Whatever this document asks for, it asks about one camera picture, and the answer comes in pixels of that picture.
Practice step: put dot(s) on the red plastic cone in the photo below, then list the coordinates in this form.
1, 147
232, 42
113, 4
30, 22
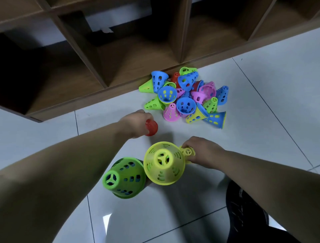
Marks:
152, 128

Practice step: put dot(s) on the pile of colourful plastic cones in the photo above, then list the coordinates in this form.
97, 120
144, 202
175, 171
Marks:
186, 99

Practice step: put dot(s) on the person's right hand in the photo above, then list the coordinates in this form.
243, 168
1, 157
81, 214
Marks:
207, 152

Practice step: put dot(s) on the large yellow plastic cone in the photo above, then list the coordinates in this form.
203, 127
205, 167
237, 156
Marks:
163, 162

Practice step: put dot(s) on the brown wooden shelf unit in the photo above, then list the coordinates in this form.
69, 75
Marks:
130, 55

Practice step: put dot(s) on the white paper scrap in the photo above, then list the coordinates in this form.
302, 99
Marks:
107, 30

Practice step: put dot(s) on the person's right forearm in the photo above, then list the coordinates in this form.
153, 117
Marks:
270, 185

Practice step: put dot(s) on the person's left forearm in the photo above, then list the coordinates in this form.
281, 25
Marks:
62, 170

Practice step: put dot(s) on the large green plastic cone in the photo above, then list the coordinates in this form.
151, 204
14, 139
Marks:
125, 177

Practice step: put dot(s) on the person's right fingers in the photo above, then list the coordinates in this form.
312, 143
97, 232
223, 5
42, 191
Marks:
191, 142

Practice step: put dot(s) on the small yellow plastic cone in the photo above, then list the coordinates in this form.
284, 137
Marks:
187, 151

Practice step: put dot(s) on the person's black shoe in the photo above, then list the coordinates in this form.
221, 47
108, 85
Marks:
243, 215

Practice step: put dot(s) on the person's left fingers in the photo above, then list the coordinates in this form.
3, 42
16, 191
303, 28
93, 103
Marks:
146, 115

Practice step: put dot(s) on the person's left hand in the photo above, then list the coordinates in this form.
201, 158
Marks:
133, 124

